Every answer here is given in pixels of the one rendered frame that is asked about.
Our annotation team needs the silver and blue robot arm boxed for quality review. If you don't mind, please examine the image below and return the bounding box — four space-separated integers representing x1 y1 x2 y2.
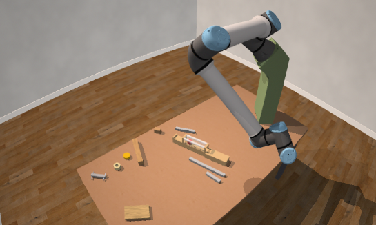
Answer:
188 10 297 164

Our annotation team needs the small wooden block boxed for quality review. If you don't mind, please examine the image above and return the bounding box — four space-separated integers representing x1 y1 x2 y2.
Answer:
154 127 161 134

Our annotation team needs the cream roll of tape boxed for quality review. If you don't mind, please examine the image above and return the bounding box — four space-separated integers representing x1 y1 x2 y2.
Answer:
113 163 121 170

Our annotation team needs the light wooden batten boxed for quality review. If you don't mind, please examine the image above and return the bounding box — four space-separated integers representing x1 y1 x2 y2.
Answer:
132 138 144 165

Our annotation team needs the light brown wooden board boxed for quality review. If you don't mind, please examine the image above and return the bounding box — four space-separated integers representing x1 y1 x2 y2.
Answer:
124 205 150 220

